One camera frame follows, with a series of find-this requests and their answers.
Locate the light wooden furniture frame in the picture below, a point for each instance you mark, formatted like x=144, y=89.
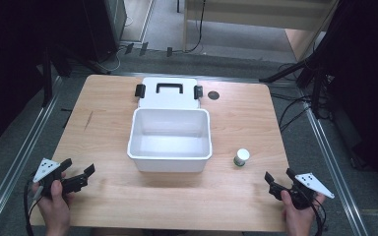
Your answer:
x=242, y=14

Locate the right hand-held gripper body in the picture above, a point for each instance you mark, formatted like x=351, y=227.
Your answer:
x=310, y=183

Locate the black tripod stand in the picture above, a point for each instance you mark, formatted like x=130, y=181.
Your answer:
x=308, y=72

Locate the white plastic storage box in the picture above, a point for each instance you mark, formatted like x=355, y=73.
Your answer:
x=169, y=141

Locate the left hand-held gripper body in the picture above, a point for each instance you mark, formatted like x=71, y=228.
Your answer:
x=46, y=168

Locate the dark round table grommet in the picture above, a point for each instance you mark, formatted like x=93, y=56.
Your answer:
x=213, y=95

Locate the black cabinet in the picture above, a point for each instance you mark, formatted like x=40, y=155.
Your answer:
x=105, y=26

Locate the aluminium floor rail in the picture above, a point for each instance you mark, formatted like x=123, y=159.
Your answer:
x=16, y=167
x=338, y=183

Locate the person's right hand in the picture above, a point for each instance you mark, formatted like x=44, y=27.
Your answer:
x=297, y=218

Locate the small white-capped green bottle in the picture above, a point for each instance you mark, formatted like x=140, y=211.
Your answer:
x=241, y=156

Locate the person's left hand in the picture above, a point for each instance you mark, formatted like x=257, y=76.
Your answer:
x=56, y=206

